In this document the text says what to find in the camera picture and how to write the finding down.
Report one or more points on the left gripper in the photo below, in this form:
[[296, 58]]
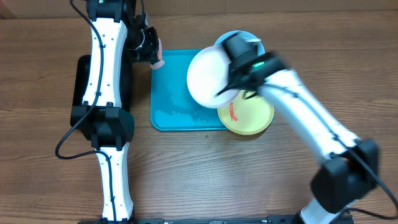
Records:
[[150, 55]]

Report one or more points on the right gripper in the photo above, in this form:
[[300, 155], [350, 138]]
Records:
[[237, 84]]

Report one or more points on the green pink sponge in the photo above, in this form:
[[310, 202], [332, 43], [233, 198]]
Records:
[[160, 62]]

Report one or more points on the light blue plate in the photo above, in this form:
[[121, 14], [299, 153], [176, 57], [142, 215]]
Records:
[[247, 36]]

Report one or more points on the white plate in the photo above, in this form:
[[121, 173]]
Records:
[[207, 75]]

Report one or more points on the yellow green plate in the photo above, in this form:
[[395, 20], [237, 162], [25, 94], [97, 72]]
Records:
[[247, 116]]

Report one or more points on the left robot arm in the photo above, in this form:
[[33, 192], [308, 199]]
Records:
[[102, 95]]

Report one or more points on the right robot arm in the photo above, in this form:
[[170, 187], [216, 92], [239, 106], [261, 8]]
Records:
[[348, 164]]

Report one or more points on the teal plastic tray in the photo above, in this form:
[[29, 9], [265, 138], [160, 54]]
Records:
[[172, 108]]

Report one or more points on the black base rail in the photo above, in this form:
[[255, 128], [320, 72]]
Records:
[[272, 219]]

